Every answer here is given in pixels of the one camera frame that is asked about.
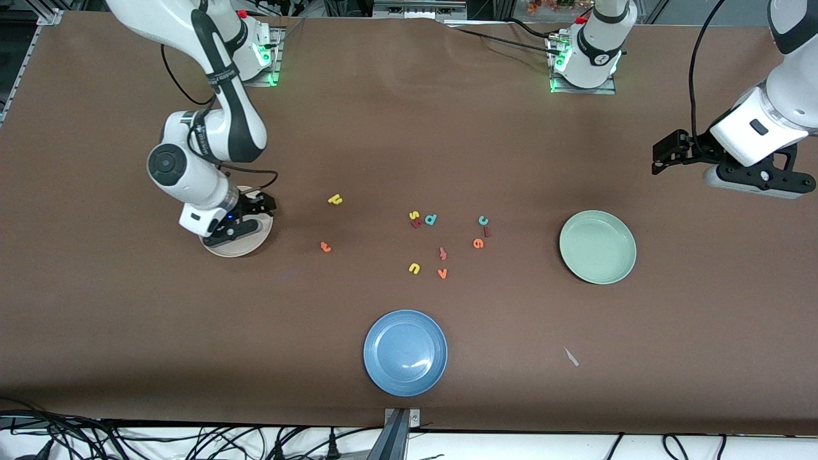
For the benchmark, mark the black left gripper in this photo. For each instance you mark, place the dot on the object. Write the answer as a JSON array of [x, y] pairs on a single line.
[[692, 147]]

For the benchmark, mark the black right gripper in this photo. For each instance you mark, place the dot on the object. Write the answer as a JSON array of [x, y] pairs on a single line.
[[251, 206]]

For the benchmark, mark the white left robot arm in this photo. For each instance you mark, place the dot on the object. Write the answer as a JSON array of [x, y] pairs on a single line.
[[792, 96]]

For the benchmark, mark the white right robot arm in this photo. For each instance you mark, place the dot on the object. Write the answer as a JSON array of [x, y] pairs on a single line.
[[185, 172]]

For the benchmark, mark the brown plate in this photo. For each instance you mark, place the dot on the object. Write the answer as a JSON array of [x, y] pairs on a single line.
[[249, 246]]

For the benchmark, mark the green plate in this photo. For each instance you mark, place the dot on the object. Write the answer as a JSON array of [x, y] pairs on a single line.
[[597, 247]]

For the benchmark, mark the orange flowers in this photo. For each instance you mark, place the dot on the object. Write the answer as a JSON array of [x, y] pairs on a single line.
[[549, 5]]

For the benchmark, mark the blue plate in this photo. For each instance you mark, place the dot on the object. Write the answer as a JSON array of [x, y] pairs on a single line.
[[405, 352]]

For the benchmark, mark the white paper scrap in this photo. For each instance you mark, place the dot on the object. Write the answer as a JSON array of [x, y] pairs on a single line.
[[571, 358]]

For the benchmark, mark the black power plug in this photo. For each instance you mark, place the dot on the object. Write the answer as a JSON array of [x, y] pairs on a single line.
[[332, 447], [278, 451]]

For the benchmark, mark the grey metal device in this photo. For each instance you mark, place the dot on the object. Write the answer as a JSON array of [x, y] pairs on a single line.
[[415, 7]]

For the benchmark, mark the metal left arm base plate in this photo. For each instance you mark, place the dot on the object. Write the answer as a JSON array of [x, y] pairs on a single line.
[[607, 88]]

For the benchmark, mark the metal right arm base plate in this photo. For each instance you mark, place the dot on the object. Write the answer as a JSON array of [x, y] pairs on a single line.
[[276, 51]]

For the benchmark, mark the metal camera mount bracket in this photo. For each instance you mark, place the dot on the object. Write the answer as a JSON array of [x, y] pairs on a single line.
[[396, 441]]

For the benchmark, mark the aluminium frame rail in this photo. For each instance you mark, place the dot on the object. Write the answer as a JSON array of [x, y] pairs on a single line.
[[50, 16]]

